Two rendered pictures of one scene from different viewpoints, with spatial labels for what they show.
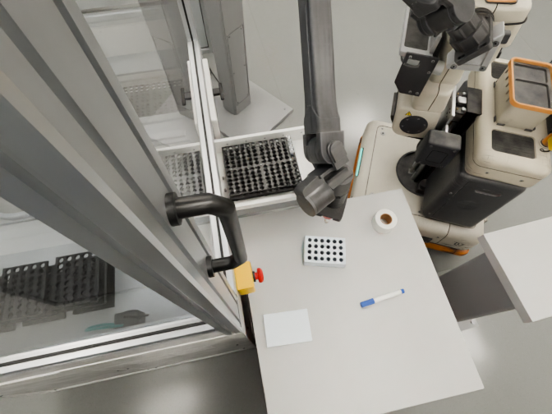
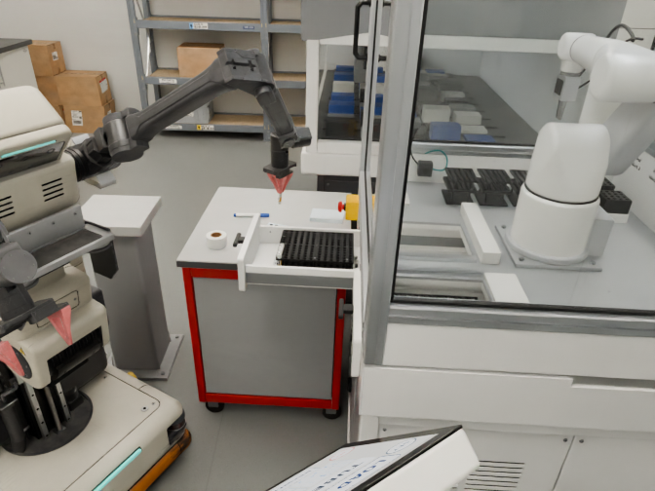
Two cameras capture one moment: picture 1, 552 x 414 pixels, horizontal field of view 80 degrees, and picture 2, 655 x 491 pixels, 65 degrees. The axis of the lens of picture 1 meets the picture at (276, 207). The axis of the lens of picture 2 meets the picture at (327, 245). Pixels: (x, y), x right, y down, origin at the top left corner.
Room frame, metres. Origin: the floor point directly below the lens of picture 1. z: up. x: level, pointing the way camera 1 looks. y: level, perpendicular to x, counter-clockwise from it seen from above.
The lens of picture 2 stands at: (1.83, 0.40, 1.66)
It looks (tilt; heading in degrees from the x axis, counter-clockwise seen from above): 30 degrees down; 194
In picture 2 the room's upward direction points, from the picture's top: 2 degrees clockwise
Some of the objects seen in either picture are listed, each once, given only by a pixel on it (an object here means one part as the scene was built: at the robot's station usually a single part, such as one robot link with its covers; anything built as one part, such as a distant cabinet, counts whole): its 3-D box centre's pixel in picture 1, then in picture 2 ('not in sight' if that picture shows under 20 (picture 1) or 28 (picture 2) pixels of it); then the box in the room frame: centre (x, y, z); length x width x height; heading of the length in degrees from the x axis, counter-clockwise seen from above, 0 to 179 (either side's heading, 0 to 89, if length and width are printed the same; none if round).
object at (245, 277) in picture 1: (246, 278); (351, 207); (0.21, 0.08, 0.88); 0.07 x 0.05 x 0.07; 13
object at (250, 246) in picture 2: not in sight; (250, 249); (0.60, -0.15, 0.87); 0.29 x 0.02 x 0.11; 13
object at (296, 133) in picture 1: (258, 171); (319, 255); (0.55, 0.06, 0.86); 0.40 x 0.26 x 0.06; 103
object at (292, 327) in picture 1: (287, 328); (327, 215); (0.09, -0.04, 0.77); 0.13 x 0.09 x 0.02; 99
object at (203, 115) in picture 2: not in sight; (191, 111); (-2.84, -2.26, 0.22); 0.40 x 0.30 x 0.17; 106
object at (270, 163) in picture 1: (261, 170); (316, 254); (0.55, 0.05, 0.87); 0.22 x 0.18 x 0.06; 103
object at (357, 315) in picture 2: (211, 99); (356, 320); (0.83, 0.23, 0.87); 0.29 x 0.02 x 0.11; 13
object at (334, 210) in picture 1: (333, 194); (280, 159); (0.36, -0.13, 1.08); 0.10 x 0.07 x 0.07; 162
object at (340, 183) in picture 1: (336, 181); (281, 141); (0.36, -0.13, 1.14); 0.07 x 0.06 x 0.07; 132
